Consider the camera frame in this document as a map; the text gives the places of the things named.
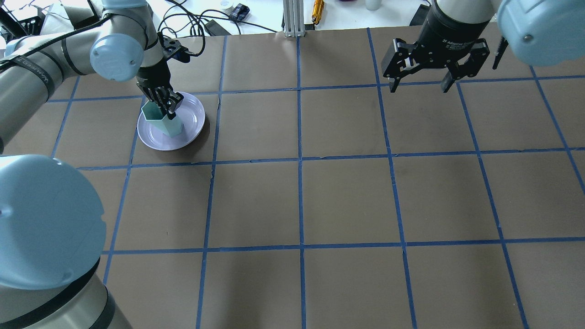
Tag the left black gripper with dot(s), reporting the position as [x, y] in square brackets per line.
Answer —
[152, 76]

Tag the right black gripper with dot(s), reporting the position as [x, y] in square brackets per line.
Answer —
[442, 34]

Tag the mint green faceted cup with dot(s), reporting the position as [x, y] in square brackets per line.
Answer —
[159, 119]

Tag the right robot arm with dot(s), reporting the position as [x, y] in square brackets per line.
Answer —
[538, 32]

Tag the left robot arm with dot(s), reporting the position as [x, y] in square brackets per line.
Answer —
[52, 231]

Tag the lavender plate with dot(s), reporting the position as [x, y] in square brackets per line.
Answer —
[192, 115]

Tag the white cup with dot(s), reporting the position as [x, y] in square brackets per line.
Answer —
[373, 5]

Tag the black power adapter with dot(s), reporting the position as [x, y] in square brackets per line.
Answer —
[214, 29]

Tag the small black device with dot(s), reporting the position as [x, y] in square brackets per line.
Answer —
[239, 13]

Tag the yellow screwdriver handle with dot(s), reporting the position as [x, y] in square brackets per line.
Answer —
[317, 11]

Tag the aluminium profile post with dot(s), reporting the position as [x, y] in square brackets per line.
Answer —
[293, 15]

